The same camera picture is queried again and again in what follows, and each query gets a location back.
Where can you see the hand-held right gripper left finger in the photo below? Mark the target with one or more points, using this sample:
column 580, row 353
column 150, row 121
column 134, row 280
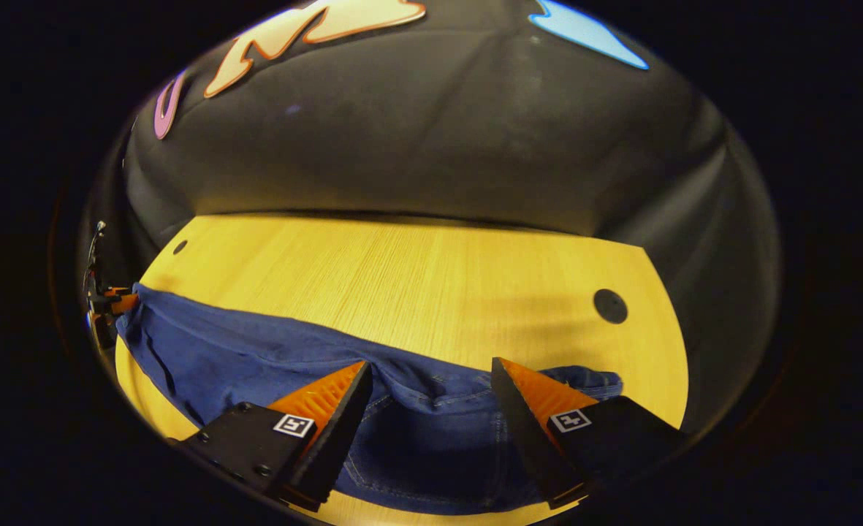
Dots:
column 336, row 438

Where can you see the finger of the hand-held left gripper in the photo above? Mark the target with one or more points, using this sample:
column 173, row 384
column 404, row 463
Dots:
column 123, row 301

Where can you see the blue denim jeans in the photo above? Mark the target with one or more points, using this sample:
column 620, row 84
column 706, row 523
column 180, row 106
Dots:
column 256, row 358

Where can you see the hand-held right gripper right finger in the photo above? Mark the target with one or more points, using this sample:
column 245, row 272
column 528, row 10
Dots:
column 526, row 438

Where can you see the black backdrop cloth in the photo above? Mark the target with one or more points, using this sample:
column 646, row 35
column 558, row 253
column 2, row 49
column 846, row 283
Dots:
column 438, row 146

